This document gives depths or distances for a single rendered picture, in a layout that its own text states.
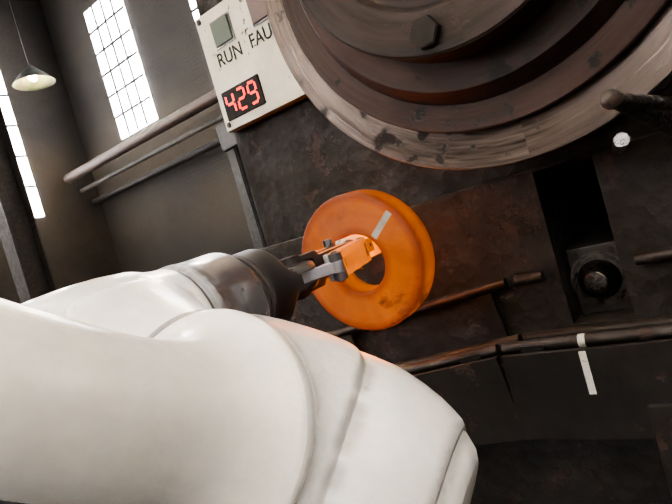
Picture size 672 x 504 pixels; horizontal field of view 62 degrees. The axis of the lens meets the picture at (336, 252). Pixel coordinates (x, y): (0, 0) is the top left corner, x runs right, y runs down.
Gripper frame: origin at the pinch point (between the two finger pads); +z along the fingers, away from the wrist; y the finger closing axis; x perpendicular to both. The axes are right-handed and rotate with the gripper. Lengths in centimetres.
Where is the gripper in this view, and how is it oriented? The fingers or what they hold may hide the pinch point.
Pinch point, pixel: (360, 246)
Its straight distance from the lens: 62.1
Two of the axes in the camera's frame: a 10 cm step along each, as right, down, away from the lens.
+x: -3.0, -9.5, -0.7
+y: 7.8, -2.1, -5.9
